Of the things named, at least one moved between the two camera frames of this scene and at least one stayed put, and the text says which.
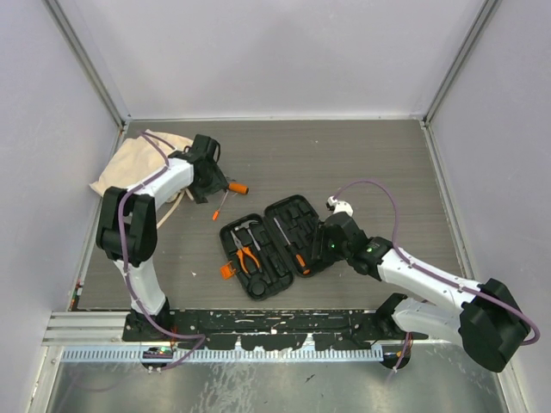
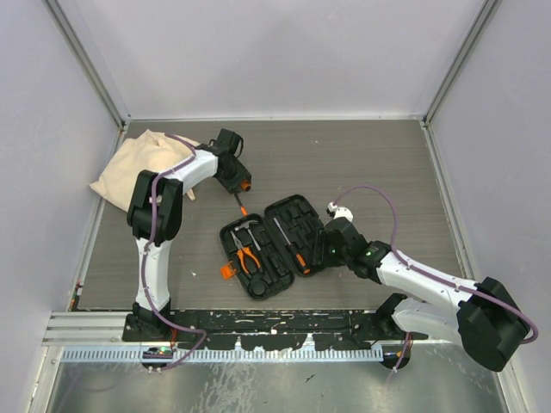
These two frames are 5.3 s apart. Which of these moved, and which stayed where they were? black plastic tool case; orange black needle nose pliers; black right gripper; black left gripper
Moved: black left gripper
Stayed: black right gripper; black plastic tool case; orange black needle nose pliers
